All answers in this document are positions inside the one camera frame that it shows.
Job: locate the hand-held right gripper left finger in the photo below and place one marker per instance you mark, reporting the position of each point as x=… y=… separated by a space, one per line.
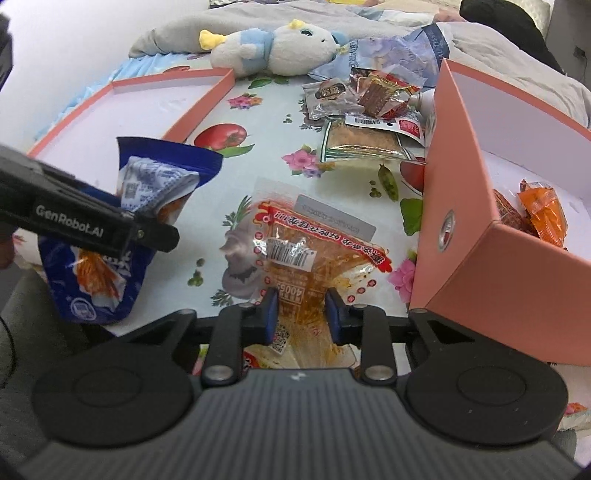
x=270 y=318

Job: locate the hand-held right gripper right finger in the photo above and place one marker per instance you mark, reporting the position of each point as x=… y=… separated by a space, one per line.
x=333 y=318

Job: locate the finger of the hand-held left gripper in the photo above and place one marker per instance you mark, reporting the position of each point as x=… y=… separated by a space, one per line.
x=157 y=235

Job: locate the large orange snack packet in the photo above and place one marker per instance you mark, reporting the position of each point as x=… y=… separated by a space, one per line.
x=314 y=258

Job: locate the blue snack bag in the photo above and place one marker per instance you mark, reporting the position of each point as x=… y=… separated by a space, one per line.
x=106 y=281

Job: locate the pink cardboard box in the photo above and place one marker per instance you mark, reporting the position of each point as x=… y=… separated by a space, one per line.
x=461 y=184

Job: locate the clear brown spicy snack packet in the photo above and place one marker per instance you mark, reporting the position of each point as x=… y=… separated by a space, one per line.
x=376 y=94

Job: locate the light blue bed sheet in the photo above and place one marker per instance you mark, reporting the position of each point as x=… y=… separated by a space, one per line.
x=92 y=92

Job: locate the pink cardboard box lid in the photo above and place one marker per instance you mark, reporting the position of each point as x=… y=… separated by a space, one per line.
x=175 y=92

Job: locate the floral printed bed sheet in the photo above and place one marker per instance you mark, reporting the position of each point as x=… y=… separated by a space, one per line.
x=277 y=120

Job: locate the green edged cracker packet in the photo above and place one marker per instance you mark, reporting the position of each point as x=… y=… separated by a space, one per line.
x=364 y=141

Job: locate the grey blanket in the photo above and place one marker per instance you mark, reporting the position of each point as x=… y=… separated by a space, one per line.
x=184 y=32

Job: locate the small dark snack packet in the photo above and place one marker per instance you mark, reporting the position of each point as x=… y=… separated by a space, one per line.
x=328 y=99

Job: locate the blue white plush toy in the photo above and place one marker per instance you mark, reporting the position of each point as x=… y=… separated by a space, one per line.
x=286 y=48

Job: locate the light blue printed bag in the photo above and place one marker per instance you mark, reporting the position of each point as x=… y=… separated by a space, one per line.
x=392 y=50

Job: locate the black cloth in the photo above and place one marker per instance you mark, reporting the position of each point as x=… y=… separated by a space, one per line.
x=503 y=23

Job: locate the wall socket with plug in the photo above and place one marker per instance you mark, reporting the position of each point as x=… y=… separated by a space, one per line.
x=578 y=51

